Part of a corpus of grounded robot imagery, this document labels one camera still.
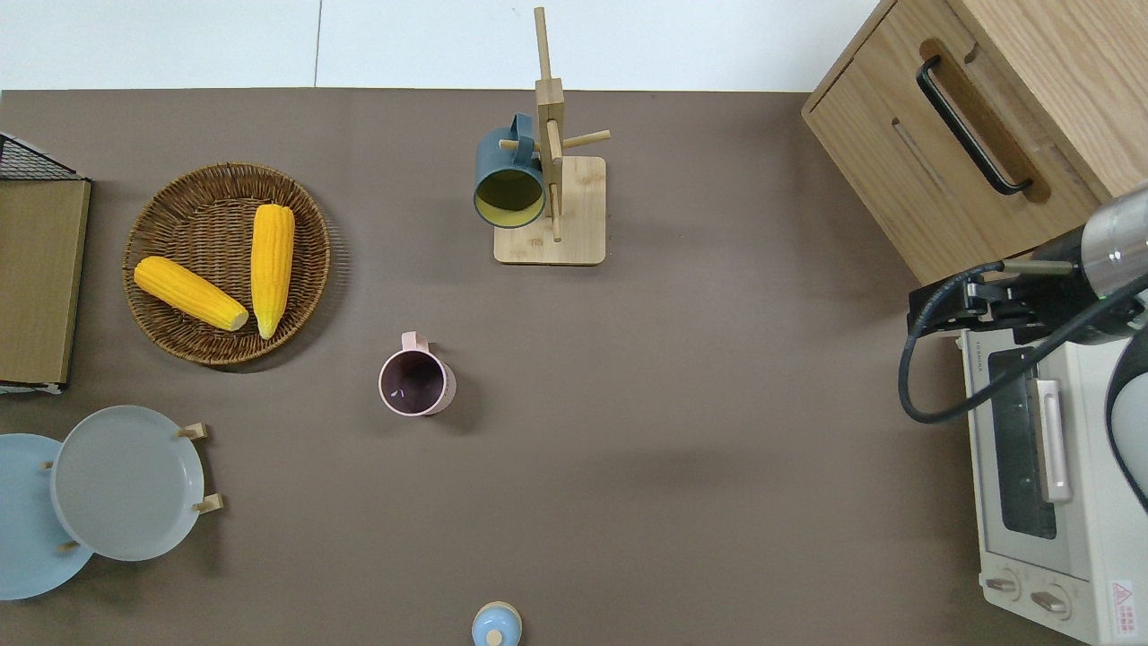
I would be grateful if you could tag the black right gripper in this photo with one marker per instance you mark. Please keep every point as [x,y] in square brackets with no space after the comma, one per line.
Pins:
[1049,305]

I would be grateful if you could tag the pink mug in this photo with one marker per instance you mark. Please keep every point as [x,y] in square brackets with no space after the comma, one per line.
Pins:
[413,381]

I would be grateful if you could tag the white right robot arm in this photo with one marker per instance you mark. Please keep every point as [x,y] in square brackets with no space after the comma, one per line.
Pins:
[1117,242]

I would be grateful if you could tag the white toaster oven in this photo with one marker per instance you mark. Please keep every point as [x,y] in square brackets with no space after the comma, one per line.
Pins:
[1094,538]

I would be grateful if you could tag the brown table mat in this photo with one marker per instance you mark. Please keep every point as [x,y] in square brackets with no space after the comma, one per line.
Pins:
[673,404]

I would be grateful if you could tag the wooden mug tree stand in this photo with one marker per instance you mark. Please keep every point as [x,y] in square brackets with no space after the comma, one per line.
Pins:
[574,206]

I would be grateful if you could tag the dark blue mug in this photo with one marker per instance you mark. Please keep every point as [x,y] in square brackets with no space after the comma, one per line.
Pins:
[502,161]

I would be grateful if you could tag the blue dome bell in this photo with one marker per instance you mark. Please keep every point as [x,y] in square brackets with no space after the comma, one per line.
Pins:
[496,625]

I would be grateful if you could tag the yellow corn cob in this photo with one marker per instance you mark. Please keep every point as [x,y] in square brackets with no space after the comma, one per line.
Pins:
[272,269]
[188,292]

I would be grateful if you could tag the brown wicker tray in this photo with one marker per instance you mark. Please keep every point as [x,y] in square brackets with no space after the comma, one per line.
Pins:
[206,215]

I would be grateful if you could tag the wooden plate rack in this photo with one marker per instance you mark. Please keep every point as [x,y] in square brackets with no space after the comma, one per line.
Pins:
[193,432]

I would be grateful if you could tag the grey plate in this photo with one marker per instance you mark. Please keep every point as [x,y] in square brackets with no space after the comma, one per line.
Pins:
[126,484]

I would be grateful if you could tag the light blue plate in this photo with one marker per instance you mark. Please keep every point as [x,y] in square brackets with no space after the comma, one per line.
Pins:
[27,529]

